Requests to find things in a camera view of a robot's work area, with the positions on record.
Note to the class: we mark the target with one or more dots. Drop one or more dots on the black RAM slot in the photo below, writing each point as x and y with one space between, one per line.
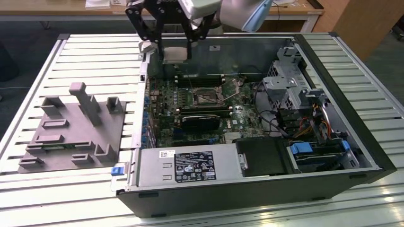
201 78
201 81
201 84
201 74

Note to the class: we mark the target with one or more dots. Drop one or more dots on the small silver heatsink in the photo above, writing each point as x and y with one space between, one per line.
233 137

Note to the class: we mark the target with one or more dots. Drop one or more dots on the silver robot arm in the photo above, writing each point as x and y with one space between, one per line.
252 16

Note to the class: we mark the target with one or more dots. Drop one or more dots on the green RAM stick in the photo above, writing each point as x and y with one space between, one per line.
60 146

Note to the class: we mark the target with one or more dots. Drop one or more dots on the blue disk carrier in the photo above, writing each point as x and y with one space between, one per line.
300 149

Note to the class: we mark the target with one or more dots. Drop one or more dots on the wooden desk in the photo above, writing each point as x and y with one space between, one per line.
46 10

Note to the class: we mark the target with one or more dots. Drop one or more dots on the wooden cabinet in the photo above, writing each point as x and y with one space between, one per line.
365 23

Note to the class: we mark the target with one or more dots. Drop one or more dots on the black graphics card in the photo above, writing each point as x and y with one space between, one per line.
200 121

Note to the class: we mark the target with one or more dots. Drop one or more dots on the CPU socket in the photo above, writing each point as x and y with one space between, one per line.
206 97

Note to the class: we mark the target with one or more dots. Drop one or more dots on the blue case latch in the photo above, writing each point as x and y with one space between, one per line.
116 171

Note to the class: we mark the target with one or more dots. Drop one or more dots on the silver power supply with label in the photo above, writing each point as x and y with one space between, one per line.
154 168

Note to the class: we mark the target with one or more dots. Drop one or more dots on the green motherboard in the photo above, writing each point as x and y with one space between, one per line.
245 118

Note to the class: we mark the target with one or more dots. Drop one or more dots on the grey plastic parts rack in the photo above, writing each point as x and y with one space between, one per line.
72 139

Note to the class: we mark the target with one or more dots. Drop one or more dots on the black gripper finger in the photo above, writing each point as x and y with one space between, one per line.
138 23
201 29

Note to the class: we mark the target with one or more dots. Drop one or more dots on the silver metal drive cage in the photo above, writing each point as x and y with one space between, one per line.
284 89

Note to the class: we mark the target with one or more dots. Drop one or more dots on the white box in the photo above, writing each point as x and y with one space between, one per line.
97 4

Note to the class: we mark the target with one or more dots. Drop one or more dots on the black open PC case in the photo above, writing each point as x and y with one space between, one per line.
220 201

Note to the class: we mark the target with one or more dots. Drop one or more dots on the thin metal locking lever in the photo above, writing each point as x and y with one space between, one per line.
190 83

